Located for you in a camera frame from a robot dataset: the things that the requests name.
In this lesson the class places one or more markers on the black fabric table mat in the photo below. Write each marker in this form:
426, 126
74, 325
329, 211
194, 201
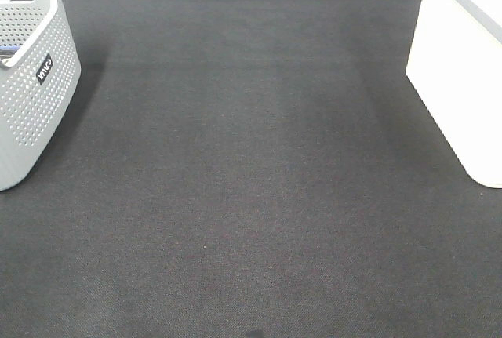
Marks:
248, 168

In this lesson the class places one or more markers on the blue towel in basket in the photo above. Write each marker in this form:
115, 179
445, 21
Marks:
8, 50

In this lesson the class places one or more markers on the grey perforated laundry basket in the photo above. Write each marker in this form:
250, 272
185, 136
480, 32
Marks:
37, 83

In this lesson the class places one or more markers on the white storage box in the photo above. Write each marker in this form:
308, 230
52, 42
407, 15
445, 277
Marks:
455, 66

